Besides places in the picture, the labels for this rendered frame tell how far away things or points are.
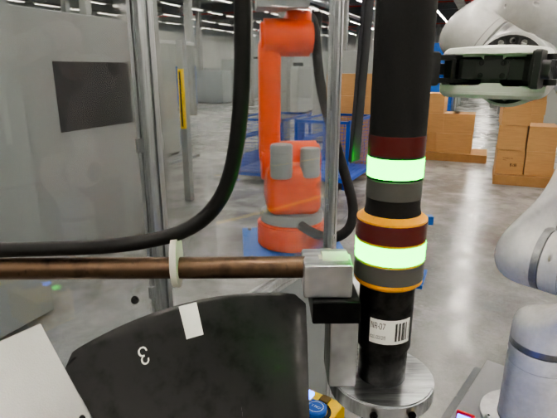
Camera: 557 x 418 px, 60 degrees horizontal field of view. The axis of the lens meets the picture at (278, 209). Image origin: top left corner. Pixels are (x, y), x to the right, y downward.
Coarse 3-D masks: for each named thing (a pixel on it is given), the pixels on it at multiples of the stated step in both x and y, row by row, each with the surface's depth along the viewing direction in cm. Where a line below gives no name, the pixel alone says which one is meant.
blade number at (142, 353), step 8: (136, 344) 43; (144, 344) 43; (152, 344) 43; (136, 352) 43; (144, 352) 43; (152, 352) 43; (136, 360) 43; (144, 360) 43; (152, 360) 43; (136, 368) 43; (144, 368) 43; (152, 368) 43
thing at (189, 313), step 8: (192, 304) 46; (184, 312) 45; (192, 312) 45; (184, 320) 45; (192, 320) 45; (200, 320) 45; (184, 328) 44; (192, 328) 45; (200, 328) 45; (192, 336) 44
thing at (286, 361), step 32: (160, 320) 44; (224, 320) 46; (256, 320) 46; (288, 320) 47; (96, 352) 43; (128, 352) 43; (160, 352) 43; (192, 352) 44; (224, 352) 44; (256, 352) 44; (288, 352) 45; (96, 384) 42; (128, 384) 42; (160, 384) 42; (192, 384) 42; (224, 384) 43; (256, 384) 43; (288, 384) 44; (96, 416) 41; (128, 416) 41; (160, 416) 41; (192, 416) 41; (224, 416) 41; (256, 416) 42; (288, 416) 42
